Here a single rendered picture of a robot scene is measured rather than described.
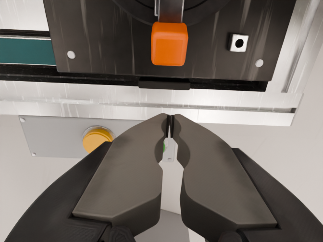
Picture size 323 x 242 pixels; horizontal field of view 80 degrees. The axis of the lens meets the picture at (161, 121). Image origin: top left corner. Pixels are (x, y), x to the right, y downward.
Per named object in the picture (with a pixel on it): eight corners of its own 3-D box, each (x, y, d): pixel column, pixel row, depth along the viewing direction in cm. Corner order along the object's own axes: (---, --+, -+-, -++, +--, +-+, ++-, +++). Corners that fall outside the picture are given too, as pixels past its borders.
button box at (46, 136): (172, 140, 34) (174, 164, 28) (51, 136, 34) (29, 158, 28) (175, 103, 31) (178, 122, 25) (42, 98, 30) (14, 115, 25)
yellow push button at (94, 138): (116, 149, 28) (113, 158, 27) (89, 148, 28) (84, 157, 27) (114, 126, 27) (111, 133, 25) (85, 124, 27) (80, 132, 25)
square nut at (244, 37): (242, 51, 20) (245, 52, 19) (226, 50, 20) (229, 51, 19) (245, 34, 19) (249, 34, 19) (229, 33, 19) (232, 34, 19)
